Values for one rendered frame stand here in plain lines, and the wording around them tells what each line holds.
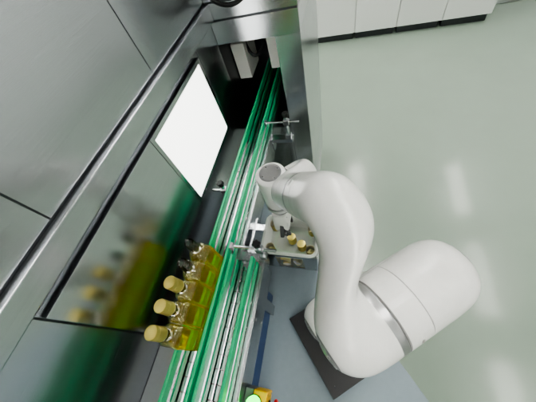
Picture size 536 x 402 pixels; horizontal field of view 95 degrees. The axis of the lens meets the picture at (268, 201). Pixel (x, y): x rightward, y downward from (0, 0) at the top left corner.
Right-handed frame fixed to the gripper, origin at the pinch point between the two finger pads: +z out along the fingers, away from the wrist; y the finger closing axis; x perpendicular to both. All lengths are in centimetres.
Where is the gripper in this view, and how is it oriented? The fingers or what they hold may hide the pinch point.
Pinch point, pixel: (287, 225)
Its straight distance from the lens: 92.5
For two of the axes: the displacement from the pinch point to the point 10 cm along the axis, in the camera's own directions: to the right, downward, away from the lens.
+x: 9.6, 0.3, -2.7
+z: 2.2, 5.3, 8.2
